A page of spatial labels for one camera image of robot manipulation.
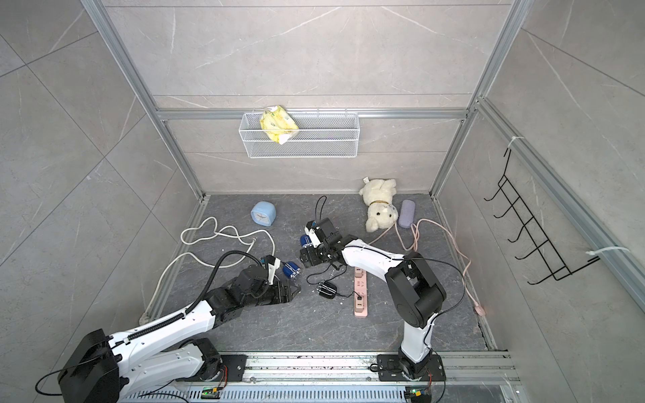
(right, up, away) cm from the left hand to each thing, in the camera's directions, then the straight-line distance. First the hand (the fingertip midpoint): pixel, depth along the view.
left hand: (296, 286), depth 79 cm
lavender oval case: (+46, +24, +31) cm, 60 cm away
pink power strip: (+21, -4, 0) cm, 21 cm away
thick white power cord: (-20, +12, +17) cm, 29 cm away
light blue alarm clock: (-17, +24, +22) cm, 36 cm away
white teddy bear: (+33, +32, +30) cm, 55 cm away
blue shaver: (+1, +12, +21) cm, 24 cm away
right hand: (+4, +9, +12) cm, 15 cm away
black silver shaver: (+10, -4, +8) cm, 13 cm away
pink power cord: (+48, +17, +26) cm, 57 cm away
